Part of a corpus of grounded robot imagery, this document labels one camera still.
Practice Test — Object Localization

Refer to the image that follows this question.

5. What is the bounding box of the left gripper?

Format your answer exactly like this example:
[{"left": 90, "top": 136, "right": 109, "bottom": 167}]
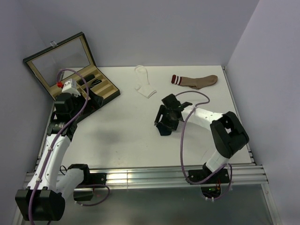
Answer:
[{"left": 70, "top": 87, "right": 103, "bottom": 120}]

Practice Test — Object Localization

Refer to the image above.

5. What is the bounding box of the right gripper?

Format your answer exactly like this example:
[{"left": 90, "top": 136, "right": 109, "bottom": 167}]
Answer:
[{"left": 155, "top": 104, "right": 180, "bottom": 131}]

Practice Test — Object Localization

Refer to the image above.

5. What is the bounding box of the navy blue sock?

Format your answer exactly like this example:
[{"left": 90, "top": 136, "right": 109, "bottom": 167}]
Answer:
[{"left": 156, "top": 123, "right": 172, "bottom": 136}]

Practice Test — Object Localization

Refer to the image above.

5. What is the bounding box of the white sock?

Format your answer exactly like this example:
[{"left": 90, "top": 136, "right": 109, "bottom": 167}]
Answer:
[{"left": 134, "top": 65, "right": 157, "bottom": 98}]

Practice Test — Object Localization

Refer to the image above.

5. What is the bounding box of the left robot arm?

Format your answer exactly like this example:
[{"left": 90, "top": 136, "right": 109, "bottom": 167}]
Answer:
[{"left": 15, "top": 90, "right": 105, "bottom": 224}]

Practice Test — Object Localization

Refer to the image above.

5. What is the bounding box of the black rolled sock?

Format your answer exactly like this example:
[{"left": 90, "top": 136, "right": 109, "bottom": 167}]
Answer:
[{"left": 77, "top": 74, "right": 95, "bottom": 86}]

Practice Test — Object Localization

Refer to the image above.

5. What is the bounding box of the striped rolled sock right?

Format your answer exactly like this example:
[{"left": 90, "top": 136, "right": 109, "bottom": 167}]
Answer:
[{"left": 90, "top": 79, "right": 102, "bottom": 89}]

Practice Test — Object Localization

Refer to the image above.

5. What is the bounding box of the tan sock with red cuff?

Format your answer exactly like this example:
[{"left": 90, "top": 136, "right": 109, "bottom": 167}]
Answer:
[{"left": 171, "top": 75, "right": 218, "bottom": 90}]

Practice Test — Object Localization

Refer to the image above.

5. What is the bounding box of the black compartment storage box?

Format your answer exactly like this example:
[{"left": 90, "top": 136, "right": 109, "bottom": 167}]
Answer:
[{"left": 23, "top": 32, "right": 120, "bottom": 110}]

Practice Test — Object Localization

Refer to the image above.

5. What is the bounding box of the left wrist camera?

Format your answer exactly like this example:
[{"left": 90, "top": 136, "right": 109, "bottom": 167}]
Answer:
[{"left": 61, "top": 79, "right": 81, "bottom": 97}]

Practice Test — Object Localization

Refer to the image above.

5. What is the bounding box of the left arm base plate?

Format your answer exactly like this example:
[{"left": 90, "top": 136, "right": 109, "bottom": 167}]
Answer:
[{"left": 76, "top": 172, "right": 107, "bottom": 188}]

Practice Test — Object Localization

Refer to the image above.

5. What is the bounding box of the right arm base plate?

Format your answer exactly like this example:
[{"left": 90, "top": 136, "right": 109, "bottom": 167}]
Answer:
[{"left": 188, "top": 168, "right": 230, "bottom": 185}]

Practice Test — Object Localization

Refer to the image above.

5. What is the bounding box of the aluminium frame rail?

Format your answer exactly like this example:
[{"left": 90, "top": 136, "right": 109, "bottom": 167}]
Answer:
[{"left": 22, "top": 165, "right": 269, "bottom": 192}]

